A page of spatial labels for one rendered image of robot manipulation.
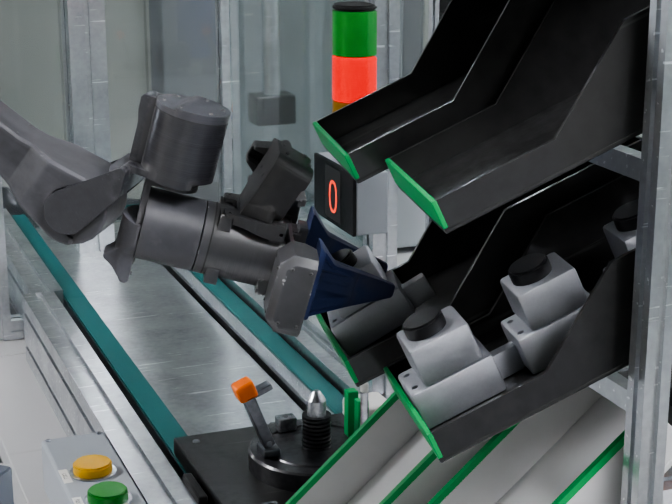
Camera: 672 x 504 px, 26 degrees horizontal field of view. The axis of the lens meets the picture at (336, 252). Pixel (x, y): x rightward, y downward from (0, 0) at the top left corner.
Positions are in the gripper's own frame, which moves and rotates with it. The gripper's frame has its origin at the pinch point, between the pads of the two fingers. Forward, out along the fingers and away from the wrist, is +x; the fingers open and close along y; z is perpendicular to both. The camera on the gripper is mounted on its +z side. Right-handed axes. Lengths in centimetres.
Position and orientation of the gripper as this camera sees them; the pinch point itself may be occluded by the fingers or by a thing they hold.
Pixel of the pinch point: (348, 270)
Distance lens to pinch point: 115.8
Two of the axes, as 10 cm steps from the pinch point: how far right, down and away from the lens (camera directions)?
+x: 9.6, 2.3, 1.6
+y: -0.8, -3.3, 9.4
